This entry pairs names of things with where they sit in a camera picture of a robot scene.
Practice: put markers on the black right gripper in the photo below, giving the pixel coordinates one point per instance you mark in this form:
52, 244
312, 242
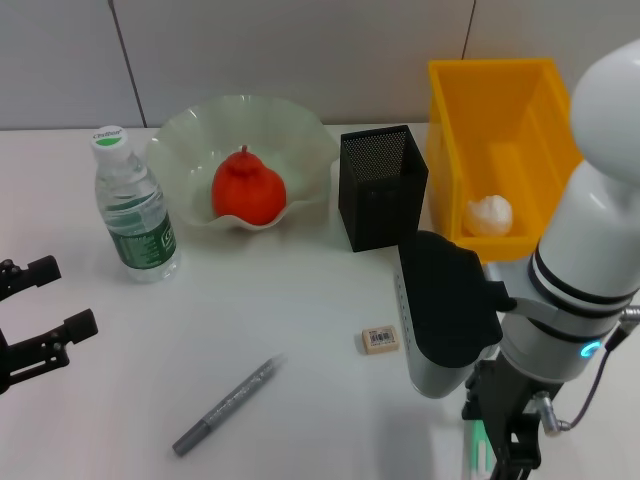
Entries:
507, 405

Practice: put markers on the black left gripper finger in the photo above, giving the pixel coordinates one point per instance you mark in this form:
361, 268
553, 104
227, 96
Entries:
45, 345
35, 274

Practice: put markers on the mint green pen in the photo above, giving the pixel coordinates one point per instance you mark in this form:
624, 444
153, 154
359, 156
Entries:
477, 445

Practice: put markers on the clear water bottle green label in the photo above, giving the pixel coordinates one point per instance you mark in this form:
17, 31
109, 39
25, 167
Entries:
140, 230

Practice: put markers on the orange fruit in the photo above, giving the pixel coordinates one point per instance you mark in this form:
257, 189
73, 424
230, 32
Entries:
247, 192

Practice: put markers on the white paper ball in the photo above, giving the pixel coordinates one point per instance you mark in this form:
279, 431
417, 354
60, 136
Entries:
490, 216

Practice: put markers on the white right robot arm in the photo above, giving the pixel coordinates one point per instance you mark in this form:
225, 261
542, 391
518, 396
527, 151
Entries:
590, 225

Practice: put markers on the beige eraser with barcode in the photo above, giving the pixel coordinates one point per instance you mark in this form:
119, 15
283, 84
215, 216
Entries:
380, 340

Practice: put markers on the silver grey pen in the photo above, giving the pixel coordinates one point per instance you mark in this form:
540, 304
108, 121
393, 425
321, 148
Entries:
230, 402

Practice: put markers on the black mesh pen holder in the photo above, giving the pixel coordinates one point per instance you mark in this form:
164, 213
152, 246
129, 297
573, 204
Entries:
382, 210

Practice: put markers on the pale green wavy glass bowl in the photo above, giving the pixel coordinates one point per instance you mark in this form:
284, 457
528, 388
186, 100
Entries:
200, 145

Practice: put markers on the yellow plastic bin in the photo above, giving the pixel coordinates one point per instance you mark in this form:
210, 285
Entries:
500, 125

